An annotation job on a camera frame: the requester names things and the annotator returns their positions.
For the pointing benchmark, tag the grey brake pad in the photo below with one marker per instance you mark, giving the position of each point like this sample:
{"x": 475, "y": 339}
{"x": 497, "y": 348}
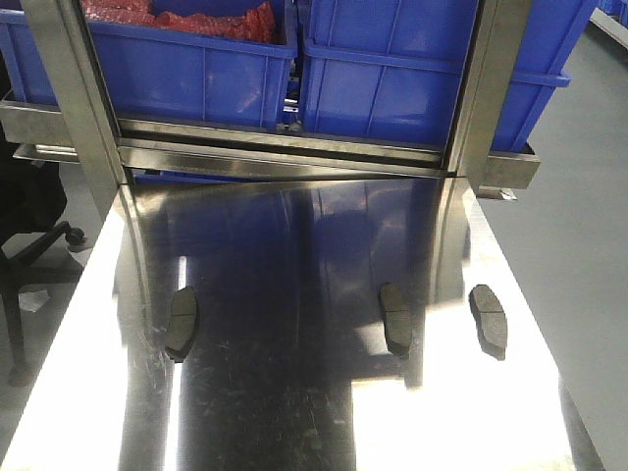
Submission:
{"x": 397, "y": 319}
{"x": 182, "y": 326}
{"x": 490, "y": 321}

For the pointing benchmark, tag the right blue plastic bin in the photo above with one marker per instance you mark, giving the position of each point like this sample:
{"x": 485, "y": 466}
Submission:
{"x": 392, "y": 69}

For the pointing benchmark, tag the red bubble wrap bags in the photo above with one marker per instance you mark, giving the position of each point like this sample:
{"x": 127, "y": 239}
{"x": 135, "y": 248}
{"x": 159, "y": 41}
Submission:
{"x": 257, "y": 24}

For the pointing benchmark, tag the left blue plastic bin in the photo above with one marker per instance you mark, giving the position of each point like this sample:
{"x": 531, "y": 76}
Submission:
{"x": 151, "y": 71}

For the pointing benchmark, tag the far-left blue plastic bin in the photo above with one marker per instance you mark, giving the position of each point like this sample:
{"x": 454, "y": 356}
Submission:
{"x": 27, "y": 74}

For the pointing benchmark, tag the stainless steel rack frame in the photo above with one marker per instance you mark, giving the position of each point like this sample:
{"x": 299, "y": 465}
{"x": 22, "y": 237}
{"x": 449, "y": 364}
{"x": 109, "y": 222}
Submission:
{"x": 83, "y": 127}

